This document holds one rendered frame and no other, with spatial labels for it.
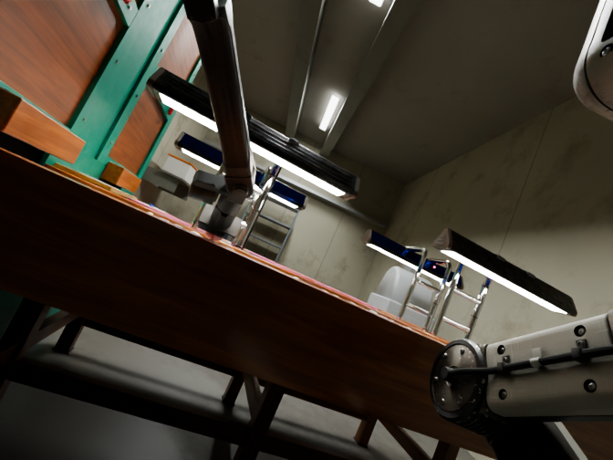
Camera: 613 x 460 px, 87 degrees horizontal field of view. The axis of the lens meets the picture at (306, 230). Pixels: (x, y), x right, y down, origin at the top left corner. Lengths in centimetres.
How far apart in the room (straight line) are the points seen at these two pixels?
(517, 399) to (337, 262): 668
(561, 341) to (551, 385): 5
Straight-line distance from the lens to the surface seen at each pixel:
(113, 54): 117
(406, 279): 378
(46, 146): 93
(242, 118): 63
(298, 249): 698
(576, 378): 48
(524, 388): 52
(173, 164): 557
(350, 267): 718
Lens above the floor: 79
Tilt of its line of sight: 7 degrees up
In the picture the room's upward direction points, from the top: 24 degrees clockwise
